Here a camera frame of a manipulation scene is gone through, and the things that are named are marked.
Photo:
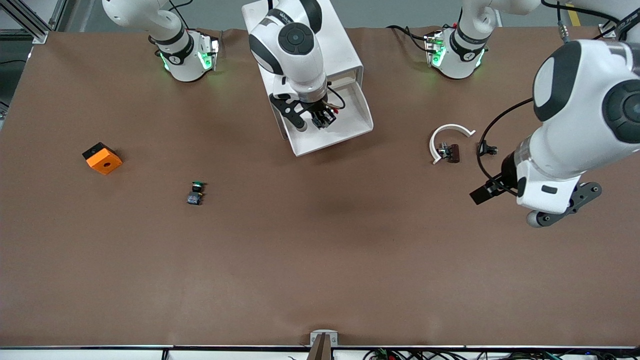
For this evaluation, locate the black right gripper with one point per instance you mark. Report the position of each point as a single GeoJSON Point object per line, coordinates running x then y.
{"type": "Point", "coordinates": [318, 111]}

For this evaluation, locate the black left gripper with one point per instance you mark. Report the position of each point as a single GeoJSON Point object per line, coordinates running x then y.
{"type": "Point", "coordinates": [507, 175]}

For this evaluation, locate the red push button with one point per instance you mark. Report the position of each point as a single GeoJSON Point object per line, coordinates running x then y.
{"type": "Point", "coordinates": [326, 120]}

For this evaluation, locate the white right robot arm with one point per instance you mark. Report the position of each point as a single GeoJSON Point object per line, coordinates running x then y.
{"type": "Point", "coordinates": [295, 55]}

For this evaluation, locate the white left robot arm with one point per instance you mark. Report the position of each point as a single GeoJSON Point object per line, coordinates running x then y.
{"type": "Point", "coordinates": [575, 125]}

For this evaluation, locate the green push button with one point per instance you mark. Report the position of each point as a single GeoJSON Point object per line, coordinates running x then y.
{"type": "Point", "coordinates": [194, 198]}

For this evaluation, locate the small black clip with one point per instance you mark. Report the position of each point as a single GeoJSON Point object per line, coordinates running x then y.
{"type": "Point", "coordinates": [487, 149]}

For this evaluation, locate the small brown component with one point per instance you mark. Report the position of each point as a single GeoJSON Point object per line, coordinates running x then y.
{"type": "Point", "coordinates": [453, 152]}

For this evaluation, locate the white curved plastic part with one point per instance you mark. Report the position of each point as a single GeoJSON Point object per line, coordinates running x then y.
{"type": "Point", "coordinates": [432, 146]}

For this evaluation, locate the brown table mat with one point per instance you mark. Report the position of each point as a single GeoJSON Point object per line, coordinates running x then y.
{"type": "Point", "coordinates": [320, 260]}

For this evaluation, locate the yellow floor tape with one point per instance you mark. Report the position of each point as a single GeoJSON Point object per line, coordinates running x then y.
{"type": "Point", "coordinates": [574, 16]}

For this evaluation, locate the orange box with hole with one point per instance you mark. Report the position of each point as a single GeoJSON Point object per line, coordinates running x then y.
{"type": "Point", "coordinates": [105, 162]}

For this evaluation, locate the dark tapered pole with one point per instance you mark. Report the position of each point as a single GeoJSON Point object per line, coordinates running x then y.
{"type": "Point", "coordinates": [320, 352]}

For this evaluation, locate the aluminium frame profile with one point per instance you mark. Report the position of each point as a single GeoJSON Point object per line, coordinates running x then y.
{"type": "Point", "coordinates": [42, 36]}
{"type": "Point", "coordinates": [606, 32]}

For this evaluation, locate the grey metal bracket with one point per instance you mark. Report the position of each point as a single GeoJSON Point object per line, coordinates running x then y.
{"type": "Point", "coordinates": [313, 335]}

